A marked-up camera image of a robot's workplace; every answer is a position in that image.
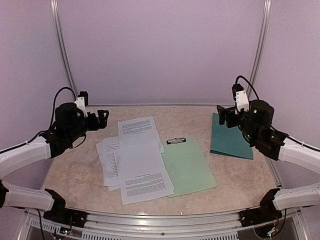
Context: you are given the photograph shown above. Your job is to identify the right aluminium frame post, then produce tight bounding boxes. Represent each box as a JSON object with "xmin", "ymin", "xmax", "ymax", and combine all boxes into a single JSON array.
[{"xmin": 249, "ymin": 0, "xmax": 272, "ymax": 85}]

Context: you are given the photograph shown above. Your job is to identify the silver clipboard clip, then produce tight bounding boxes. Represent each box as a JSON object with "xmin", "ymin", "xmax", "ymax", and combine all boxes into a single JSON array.
[{"xmin": 166, "ymin": 137, "xmax": 187, "ymax": 145}]

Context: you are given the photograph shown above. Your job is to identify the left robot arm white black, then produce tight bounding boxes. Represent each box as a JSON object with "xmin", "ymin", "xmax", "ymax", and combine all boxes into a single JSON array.
[{"xmin": 0, "ymin": 102, "xmax": 110, "ymax": 223}]

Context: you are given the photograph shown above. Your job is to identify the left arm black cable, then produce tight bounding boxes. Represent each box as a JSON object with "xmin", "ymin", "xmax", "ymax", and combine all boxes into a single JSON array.
[{"xmin": 48, "ymin": 86, "xmax": 77, "ymax": 128}]

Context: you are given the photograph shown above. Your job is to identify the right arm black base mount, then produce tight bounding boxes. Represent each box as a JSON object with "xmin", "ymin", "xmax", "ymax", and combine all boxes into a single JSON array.
[{"xmin": 239, "ymin": 188, "xmax": 283, "ymax": 227}]

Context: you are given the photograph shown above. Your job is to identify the front aluminium rail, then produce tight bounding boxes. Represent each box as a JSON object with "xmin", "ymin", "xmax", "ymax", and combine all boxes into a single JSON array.
[{"xmin": 17, "ymin": 208, "xmax": 308, "ymax": 240}]

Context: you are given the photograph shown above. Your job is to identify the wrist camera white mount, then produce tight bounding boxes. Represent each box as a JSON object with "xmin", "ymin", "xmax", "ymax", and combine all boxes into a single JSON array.
[
  {"xmin": 74, "ymin": 91, "xmax": 89, "ymax": 118},
  {"xmin": 232, "ymin": 83, "xmax": 250, "ymax": 115}
]

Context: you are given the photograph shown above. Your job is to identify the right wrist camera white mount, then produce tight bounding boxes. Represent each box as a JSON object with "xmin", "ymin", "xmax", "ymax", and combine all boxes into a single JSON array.
[{"xmin": 232, "ymin": 83, "xmax": 250, "ymax": 115}]

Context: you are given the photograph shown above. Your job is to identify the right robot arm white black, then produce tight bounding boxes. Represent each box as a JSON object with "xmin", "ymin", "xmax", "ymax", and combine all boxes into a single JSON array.
[{"xmin": 216, "ymin": 99, "xmax": 320, "ymax": 222}]

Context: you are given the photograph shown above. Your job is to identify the light green clipboard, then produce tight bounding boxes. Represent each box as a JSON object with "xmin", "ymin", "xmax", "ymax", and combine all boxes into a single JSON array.
[{"xmin": 162, "ymin": 137, "xmax": 218, "ymax": 198}]

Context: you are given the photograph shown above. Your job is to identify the aluminium frame post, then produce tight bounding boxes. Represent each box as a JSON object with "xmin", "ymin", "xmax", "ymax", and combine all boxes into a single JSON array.
[
  {"xmin": 249, "ymin": 0, "xmax": 272, "ymax": 85},
  {"xmin": 50, "ymin": 0, "xmax": 78, "ymax": 95}
]

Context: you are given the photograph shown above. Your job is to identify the printed paper sheet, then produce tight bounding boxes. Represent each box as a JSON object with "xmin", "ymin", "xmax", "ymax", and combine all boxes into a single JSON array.
[
  {"xmin": 117, "ymin": 116, "xmax": 165, "ymax": 155},
  {"xmin": 114, "ymin": 140, "xmax": 174, "ymax": 205}
]

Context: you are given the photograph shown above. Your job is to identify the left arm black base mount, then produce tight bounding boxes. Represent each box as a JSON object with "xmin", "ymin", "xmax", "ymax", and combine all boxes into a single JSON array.
[{"xmin": 43, "ymin": 188, "xmax": 88, "ymax": 228}]

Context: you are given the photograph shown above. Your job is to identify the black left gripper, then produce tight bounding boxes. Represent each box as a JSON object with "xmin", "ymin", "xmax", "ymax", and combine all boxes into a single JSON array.
[{"xmin": 66, "ymin": 109, "xmax": 109, "ymax": 144}]

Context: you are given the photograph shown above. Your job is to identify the dark teal folder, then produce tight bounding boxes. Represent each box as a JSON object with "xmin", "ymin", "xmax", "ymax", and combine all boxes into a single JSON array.
[{"xmin": 210, "ymin": 113, "xmax": 254, "ymax": 160}]

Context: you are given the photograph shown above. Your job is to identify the left lower paper sheets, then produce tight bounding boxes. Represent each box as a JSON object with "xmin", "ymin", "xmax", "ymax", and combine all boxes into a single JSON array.
[{"xmin": 96, "ymin": 136, "xmax": 120, "ymax": 191}]

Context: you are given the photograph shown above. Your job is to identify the left aluminium frame post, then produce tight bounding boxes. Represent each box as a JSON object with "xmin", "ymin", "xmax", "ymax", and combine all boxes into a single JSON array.
[{"xmin": 50, "ymin": 0, "xmax": 78, "ymax": 95}]

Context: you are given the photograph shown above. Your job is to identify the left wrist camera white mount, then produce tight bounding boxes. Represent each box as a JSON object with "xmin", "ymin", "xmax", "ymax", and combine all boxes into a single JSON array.
[{"xmin": 74, "ymin": 91, "xmax": 89, "ymax": 118}]

